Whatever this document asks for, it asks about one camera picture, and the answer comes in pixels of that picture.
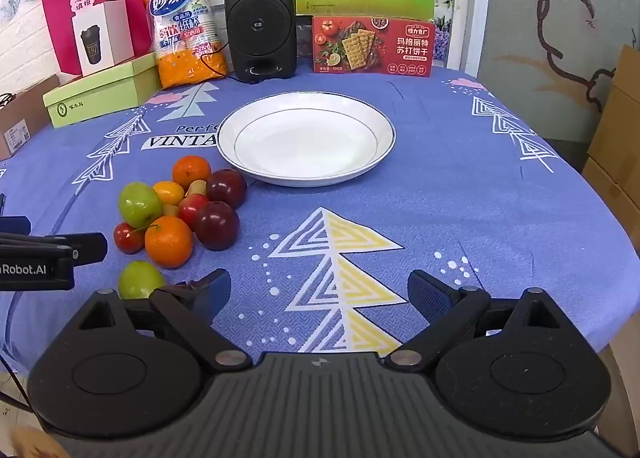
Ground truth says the small orange kumquat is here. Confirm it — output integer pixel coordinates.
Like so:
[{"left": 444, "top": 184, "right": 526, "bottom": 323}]
[{"left": 152, "top": 181, "right": 186, "bottom": 206}]

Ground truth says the blue printed tablecloth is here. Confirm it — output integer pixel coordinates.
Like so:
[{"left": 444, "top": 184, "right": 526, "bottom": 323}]
[{"left": 0, "top": 66, "right": 640, "bottom": 439}]

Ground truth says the white frame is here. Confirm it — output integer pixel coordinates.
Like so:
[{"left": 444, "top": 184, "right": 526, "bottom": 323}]
[{"left": 447, "top": 0, "right": 493, "bottom": 83}]

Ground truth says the tan cardboard box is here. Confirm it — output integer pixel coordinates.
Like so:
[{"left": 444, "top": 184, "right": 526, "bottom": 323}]
[
  {"left": 587, "top": 44, "right": 640, "bottom": 163},
  {"left": 582, "top": 158, "right": 640, "bottom": 251}
]

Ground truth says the orange paper cup pack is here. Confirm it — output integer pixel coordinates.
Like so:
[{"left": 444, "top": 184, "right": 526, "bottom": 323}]
[{"left": 143, "top": 0, "right": 230, "bottom": 90}]

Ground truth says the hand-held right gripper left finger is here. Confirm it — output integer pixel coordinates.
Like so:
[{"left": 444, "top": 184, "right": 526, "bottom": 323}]
[{"left": 75, "top": 268, "right": 253, "bottom": 373}]

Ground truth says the black speaker cable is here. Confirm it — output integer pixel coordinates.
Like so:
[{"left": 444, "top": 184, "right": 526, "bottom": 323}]
[{"left": 192, "top": 45, "right": 236, "bottom": 81}]

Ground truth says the green apple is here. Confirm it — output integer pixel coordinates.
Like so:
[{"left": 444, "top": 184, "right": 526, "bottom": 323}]
[
  {"left": 118, "top": 182, "right": 164, "bottom": 229},
  {"left": 117, "top": 260, "right": 167, "bottom": 300}
]

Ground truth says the orange mandarin with stem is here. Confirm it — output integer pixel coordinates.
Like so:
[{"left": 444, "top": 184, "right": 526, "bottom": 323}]
[{"left": 144, "top": 216, "right": 194, "bottom": 269}]

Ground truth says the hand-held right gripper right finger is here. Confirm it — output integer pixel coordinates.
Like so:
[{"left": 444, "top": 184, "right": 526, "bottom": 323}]
[{"left": 385, "top": 269, "right": 568, "bottom": 369}]

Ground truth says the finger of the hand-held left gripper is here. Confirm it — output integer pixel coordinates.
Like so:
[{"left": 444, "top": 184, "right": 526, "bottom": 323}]
[
  {"left": 0, "top": 217, "right": 32, "bottom": 239},
  {"left": 0, "top": 232, "right": 108, "bottom": 265}
]

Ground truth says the green shoebox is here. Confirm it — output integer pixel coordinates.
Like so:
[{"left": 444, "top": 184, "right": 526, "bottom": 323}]
[{"left": 42, "top": 52, "right": 163, "bottom": 129}]

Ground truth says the white plate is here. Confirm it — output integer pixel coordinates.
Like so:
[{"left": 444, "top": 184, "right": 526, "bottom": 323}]
[{"left": 216, "top": 92, "right": 396, "bottom": 187}]

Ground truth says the black speaker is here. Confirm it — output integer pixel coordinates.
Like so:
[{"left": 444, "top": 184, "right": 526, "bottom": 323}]
[{"left": 223, "top": 0, "right": 297, "bottom": 84}]

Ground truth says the red cracker box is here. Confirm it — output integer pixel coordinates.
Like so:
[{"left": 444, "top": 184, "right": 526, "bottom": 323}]
[{"left": 312, "top": 14, "right": 433, "bottom": 78}]

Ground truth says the white cup box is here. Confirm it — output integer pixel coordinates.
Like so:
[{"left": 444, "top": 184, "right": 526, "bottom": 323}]
[{"left": 71, "top": 2, "right": 137, "bottom": 77}]

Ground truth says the brown cardboard box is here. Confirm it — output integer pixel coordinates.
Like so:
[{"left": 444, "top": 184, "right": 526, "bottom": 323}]
[{"left": 0, "top": 74, "right": 62, "bottom": 162}]

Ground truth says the small red apple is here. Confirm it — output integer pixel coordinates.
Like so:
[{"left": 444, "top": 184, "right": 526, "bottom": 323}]
[{"left": 113, "top": 222, "right": 146, "bottom": 255}]

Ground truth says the dark purple plum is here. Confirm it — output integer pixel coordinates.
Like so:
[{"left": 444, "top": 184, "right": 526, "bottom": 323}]
[
  {"left": 206, "top": 169, "right": 248, "bottom": 209},
  {"left": 194, "top": 201, "right": 240, "bottom": 251}
]

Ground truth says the pink paper bag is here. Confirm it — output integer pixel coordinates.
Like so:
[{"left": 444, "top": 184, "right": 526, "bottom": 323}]
[{"left": 34, "top": 0, "right": 153, "bottom": 76}]

